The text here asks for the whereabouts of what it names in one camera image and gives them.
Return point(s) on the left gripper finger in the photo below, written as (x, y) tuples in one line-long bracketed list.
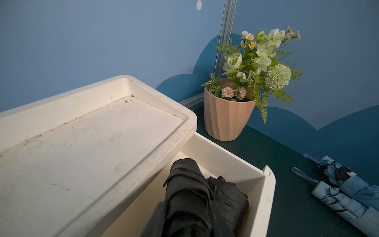
[(155, 225)]

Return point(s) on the black umbrella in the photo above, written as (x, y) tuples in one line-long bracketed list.
[(190, 207), (231, 202)]

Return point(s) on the white three-drawer cabinet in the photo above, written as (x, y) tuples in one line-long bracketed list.
[(92, 161)]

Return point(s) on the light blue umbrella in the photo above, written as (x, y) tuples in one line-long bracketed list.
[(365, 219), (348, 181)]

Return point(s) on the peach pot with flowers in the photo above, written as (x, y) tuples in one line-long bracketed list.
[(252, 73)]

